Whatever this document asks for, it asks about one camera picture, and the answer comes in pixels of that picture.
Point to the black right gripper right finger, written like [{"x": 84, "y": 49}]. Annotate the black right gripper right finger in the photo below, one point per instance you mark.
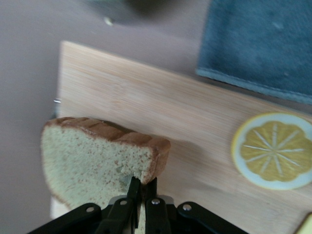
[{"x": 156, "y": 209}]

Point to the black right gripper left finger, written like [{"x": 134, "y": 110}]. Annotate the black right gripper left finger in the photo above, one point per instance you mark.
[{"x": 132, "y": 192}]

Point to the brown bread slice sandwich lid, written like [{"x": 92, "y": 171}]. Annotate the brown bread slice sandwich lid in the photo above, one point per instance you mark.
[{"x": 97, "y": 158}]

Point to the toy lemon slice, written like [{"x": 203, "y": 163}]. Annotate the toy lemon slice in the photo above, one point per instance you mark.
[{"x": 273, "y": 151}]

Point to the yellow plastic knife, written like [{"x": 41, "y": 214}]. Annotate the yellow plastic knife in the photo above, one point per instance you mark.
[{"x": 307, "y": 225}]

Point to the dark grey cloth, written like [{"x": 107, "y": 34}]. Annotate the dark grey cloth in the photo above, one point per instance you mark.
[{"x": 256, "y": 44}]

